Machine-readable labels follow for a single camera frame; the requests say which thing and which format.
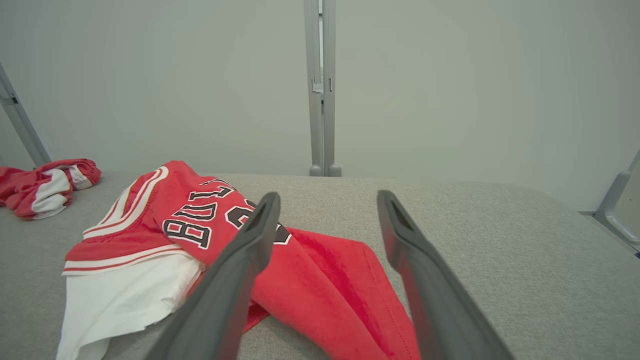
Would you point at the grey partition post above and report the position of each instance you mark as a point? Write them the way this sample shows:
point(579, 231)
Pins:
point(315, 125)
point(330, 125)

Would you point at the red and white shorts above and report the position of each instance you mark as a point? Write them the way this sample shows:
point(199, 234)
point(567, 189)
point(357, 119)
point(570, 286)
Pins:
point(20, 192)

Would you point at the grey partition frame with foot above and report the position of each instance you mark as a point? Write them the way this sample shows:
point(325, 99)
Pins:
point(612, 200)

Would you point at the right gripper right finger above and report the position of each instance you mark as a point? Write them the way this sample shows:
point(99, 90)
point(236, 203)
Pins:
point(435, 310)

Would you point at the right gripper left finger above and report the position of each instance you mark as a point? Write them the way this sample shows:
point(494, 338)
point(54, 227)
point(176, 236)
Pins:
point(225, 300)

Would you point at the red Bulls basketball jersey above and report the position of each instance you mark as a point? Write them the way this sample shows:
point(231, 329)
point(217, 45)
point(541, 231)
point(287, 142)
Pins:
point(325, 280)

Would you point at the grey slanted partition frame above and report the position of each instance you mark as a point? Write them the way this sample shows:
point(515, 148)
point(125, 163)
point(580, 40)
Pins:
point(25, 127)

